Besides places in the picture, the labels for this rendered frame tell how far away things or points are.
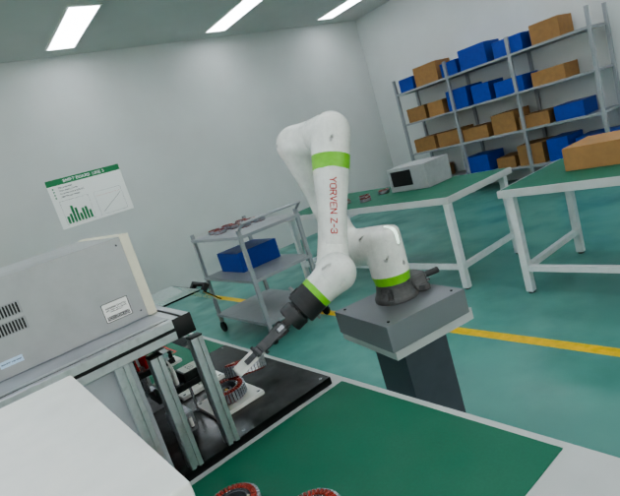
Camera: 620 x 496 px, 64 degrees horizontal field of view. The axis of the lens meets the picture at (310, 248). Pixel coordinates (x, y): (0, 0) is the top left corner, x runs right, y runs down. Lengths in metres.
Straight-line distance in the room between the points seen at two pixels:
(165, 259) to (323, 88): 4.01
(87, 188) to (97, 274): 5.60
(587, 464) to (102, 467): 0.80
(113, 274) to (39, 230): 5.45
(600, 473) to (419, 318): 0.71
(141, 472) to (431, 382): 1.41
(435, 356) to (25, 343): 1.19
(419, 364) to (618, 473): 0.82
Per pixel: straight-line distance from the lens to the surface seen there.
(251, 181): 7.70
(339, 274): 1.29
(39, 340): 1.22
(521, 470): 1.01
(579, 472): 1.01
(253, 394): 1.45
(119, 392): 1.14
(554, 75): 7.24
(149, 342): 1.13
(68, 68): 7.10
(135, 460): 0.42
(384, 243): 1.58
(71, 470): 0.45
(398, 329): 1.49
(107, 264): 1.23
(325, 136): 1.47
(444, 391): 1.78
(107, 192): 6.86
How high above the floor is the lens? 1.39
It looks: 11 degrees down
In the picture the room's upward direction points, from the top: 17 degrees counter-clockwise
